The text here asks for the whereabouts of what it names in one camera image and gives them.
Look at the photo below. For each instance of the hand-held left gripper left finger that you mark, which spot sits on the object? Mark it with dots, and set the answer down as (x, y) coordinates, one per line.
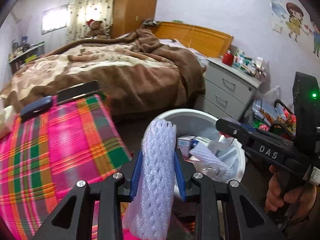
(138, 172)

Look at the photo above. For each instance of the tissue pack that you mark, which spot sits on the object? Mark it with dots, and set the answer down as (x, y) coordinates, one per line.
(6, 120)

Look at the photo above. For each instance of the pink bed sheet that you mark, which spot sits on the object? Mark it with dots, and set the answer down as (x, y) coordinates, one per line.
(172, 42)

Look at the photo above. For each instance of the pile of colourful bags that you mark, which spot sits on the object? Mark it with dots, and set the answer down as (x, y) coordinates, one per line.
(265, 112)

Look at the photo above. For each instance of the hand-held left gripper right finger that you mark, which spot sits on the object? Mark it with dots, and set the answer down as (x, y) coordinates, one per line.
(180, 172)

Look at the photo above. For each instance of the wooden wardrobe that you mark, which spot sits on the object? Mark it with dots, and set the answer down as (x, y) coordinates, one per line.
(135, 5)

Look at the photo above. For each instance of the grey drawer cabinet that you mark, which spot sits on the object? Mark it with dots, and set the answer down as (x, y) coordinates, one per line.
(225, 87)

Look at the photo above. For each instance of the cartoon boy wall sticker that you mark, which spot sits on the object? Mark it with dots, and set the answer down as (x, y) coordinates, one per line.
(315, 37)

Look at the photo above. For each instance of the pile of small boxes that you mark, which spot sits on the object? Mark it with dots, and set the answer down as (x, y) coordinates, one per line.
(247, 63)

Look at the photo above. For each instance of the cartoon girl wall sticker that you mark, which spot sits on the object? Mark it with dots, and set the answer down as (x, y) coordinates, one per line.
(295, 20)

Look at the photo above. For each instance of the shelf with bottles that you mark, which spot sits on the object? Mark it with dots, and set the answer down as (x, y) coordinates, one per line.
(25, 55)

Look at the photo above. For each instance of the white wall socket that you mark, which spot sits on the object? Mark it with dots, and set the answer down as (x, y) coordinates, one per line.
(278, 28)

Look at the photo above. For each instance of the black smartphone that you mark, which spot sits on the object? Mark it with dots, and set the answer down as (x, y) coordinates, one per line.
(77, 92)

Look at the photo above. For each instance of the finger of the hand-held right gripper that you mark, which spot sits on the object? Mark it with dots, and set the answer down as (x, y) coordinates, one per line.
(247, 129)
(227, 127)

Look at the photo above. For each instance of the wooden headboard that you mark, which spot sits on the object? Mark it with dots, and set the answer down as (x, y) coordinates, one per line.
(200, 36)

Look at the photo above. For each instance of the small window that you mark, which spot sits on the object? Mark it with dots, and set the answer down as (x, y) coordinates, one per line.
(55, 18)

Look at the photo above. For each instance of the brown teddy bear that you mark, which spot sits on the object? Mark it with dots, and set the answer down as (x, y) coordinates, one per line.
(96, 28)

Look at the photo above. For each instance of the power strip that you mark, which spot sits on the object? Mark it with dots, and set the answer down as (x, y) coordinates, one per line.
(151, 22)

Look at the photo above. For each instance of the blue wall sticker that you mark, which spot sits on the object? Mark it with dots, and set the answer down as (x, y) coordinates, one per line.
(278, 7)

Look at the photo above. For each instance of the person's right hand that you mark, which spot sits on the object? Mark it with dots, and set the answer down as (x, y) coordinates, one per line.
(275, 195)

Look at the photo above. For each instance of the purple milk carton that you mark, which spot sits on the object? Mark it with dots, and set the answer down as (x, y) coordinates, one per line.
(185, 142)

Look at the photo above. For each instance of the white trash bin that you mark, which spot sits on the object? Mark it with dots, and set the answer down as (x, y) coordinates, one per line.
(190, 116)

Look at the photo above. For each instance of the dark blue glasses case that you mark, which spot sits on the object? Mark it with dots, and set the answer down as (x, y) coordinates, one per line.
(37, 106)

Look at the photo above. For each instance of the plaid tablecloth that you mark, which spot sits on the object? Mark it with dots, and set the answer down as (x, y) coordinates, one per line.
(62, 150)

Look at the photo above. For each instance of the brown beige blanket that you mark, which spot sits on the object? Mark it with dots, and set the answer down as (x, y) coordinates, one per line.
(137, 80)

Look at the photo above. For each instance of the white foam net sleeve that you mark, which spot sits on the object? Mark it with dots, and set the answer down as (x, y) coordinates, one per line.
(210, 157)
(157, 180)

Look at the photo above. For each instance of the vase with branches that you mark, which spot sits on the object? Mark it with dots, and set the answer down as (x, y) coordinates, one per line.
(24, 40)

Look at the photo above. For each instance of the red bottle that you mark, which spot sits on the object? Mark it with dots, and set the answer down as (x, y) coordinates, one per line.
(228, 58)

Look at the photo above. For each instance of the patterned curtain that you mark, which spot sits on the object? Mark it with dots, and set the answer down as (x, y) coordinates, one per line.
(87, 5)

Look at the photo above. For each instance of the white plastic bag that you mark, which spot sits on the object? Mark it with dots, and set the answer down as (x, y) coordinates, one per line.
(272, 95)

